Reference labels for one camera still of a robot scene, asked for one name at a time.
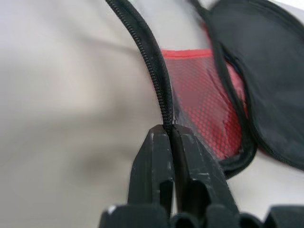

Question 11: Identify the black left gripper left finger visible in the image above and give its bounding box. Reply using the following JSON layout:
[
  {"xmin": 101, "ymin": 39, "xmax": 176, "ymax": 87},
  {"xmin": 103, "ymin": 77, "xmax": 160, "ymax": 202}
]
[{"xmin": 130, "ymin": 125, "xmax": 176, "ymax": 216}]

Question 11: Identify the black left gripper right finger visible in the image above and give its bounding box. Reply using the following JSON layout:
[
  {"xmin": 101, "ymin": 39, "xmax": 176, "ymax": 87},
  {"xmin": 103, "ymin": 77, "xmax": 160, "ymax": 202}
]
[{"xmin": 171, "ymin": 127, "xmax": 241, "ymax": 216}]

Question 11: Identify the black and red paddle case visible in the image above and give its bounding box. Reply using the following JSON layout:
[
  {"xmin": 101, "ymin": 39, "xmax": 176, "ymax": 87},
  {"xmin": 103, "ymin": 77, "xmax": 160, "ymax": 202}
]
[{"xmin": 105, "ymin": 0, "xmax": 304, "ymax": 180}]

